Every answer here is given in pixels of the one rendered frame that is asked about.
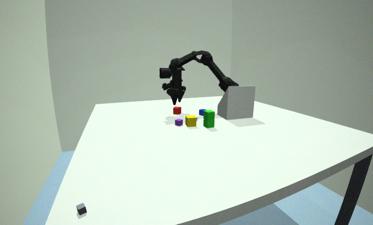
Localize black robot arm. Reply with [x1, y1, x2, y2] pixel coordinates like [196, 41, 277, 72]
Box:
[160, 51, 239, 92]

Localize green block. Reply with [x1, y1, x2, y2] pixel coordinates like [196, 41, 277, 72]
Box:
[203, 110, 215, 121]
[203, 119, 215, 128]

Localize red block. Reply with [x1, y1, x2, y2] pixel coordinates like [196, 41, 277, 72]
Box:
[173, 106, 181, 115]

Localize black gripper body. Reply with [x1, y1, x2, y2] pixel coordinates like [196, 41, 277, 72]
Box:
[167, 78, 186, 94]

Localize yellow block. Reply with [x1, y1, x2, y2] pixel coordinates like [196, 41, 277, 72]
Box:
[186, 115, 197, 127]

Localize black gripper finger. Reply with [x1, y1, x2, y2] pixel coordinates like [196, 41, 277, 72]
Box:
[178, 91, 185, 103]
[168, 94, 179, 105]

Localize small purple block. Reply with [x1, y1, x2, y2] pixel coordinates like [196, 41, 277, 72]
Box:
[175, 119, 183, 126]

